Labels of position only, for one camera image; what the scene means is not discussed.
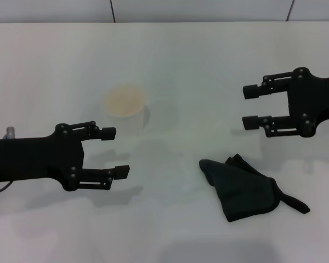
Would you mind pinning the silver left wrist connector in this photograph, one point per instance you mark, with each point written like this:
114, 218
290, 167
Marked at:
9, 132

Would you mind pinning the white paper cup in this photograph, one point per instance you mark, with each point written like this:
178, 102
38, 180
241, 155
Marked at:
124, 107

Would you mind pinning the dark blue rag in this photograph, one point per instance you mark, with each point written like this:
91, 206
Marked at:
241, 186

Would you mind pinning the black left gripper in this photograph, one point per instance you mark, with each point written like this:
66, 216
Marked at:
35, 159

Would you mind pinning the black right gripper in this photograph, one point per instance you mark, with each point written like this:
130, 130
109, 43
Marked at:
315, 101

